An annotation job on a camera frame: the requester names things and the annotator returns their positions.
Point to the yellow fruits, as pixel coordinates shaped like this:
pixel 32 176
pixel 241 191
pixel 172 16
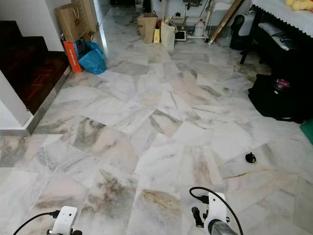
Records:
pixel 301 4

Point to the blue plastic bag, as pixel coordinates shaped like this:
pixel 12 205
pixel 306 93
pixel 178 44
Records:
pixel 94 61

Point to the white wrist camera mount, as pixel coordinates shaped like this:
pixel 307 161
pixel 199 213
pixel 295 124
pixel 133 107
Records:
pixel 216 209
pixel 66 219

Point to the black chair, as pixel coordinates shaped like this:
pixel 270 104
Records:
pixel 238 33

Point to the dark wooden staircase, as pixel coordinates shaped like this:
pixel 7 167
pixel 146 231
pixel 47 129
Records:
pixel 29 73

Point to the white tote bag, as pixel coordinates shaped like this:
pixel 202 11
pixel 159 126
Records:
pixel 168 36

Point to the black padded bench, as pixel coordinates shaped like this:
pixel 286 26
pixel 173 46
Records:
pixel 281 46

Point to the long wooden plank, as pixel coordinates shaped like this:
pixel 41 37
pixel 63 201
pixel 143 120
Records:
pixel 226 20

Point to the green mat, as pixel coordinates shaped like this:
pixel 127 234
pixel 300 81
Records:
pixel 308 132

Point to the brown paper bag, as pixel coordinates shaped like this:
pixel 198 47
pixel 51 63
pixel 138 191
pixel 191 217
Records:
pixel 147 28

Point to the clear plastic jug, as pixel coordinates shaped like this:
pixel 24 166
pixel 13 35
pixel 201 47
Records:
pixel 199 29

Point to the orange red carton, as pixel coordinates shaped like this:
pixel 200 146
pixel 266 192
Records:
pixel 72 56

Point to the small black floor object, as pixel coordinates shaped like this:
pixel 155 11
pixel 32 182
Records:
pixel 251 157

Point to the yellow packet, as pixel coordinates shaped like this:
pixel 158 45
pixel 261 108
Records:
pixel 157 35

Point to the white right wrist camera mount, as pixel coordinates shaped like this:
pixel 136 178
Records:
pixel 216 209

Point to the pink round lid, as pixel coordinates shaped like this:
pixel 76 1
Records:
pixel 282 85

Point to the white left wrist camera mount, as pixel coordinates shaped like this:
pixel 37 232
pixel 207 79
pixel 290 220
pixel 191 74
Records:
pixel 66 219

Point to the black fabric bag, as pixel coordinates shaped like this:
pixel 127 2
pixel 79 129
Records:
pixel 269 102

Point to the white cloth covered table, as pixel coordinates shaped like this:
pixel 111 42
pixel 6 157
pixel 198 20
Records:
pixel 283 17

